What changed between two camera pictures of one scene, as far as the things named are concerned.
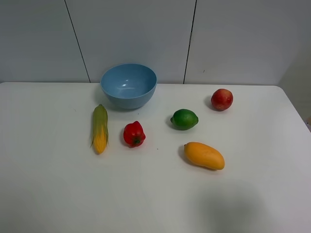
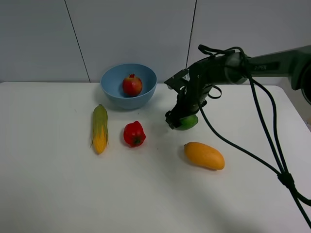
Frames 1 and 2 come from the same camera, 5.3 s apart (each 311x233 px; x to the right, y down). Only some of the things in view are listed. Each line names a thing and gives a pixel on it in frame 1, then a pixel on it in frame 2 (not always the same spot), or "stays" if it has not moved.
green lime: (183, 119) stays
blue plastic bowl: (129, 86) stays
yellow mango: (200, 154) stays
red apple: (221, 99) → (131, 86)
